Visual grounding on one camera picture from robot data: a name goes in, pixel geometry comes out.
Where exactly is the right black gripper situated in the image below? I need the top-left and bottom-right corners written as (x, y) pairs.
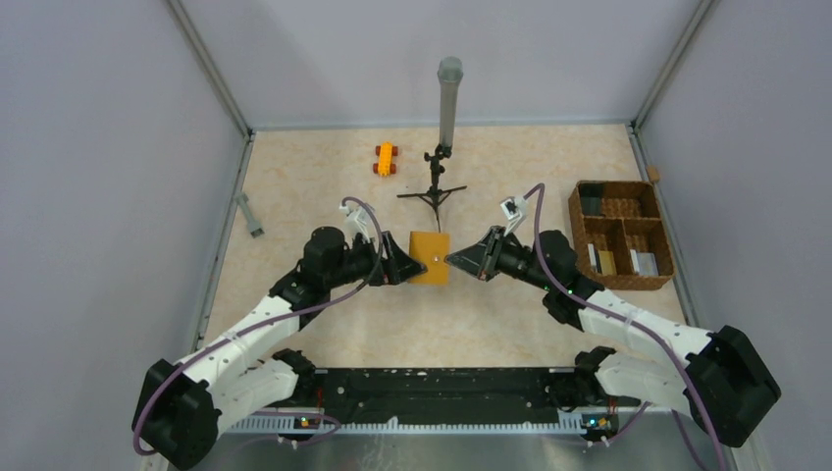
top-left (445, 225), bottom-right (554, 291)

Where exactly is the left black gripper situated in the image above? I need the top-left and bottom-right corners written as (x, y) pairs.
top-left (326, 231), bottom-right (426, 289)

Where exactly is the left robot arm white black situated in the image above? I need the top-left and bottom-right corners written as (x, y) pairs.
top-left (131, 227), bottom-right (427, 470)

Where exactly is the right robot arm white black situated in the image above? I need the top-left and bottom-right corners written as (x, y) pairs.
top-left (445, 226), bottom-right (782, 447)

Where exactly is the gold card stack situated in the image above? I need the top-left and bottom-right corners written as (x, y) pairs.
top-left (588, 243), bottom-right (617, 276)

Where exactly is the black card stack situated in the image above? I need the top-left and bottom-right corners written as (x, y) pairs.
top-left (578, 183), bottom-right (605, 217)

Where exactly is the silver card stack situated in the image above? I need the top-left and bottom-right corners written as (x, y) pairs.
top-left (629, 249), bottom-right (659, 277)

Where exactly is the orange toy block car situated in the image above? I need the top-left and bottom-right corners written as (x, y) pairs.
top-left (372, 141), bottom-right (398, 177)

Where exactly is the woven wicker divided basket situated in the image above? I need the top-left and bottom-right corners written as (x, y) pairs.
top-left (568, 181), bottom-right (676, 290)

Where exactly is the grey microphone on tripod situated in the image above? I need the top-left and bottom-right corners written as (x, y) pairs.
top-left (396, 56), bottom-right (467, 232)

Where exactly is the small wooden block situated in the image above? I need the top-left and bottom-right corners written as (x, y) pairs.
top-left (646, 165), bottom-right (660, 183)

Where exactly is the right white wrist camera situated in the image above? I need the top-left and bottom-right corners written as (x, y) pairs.
top-left (499, 195), bottom-right (529, 236)

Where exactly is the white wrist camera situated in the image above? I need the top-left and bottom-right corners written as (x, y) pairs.
top-left (499, 195), bottom-right (529, 236)
top-left (338, 200), bottom-right (372, 242)

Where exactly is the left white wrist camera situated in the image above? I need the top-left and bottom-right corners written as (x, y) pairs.
top-left (338, 200), bottom-right (372, 242)

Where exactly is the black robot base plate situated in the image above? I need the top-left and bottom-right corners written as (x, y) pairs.
top-left (272, 348), bottom-right (640, 427)

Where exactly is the grey metal bracket tool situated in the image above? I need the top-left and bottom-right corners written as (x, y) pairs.
top-left (234, 191), bottom-right (264, 238)

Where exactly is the white slotted cable duct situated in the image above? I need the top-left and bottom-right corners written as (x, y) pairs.
top-left (227, 412), bottom-right (617, 437)

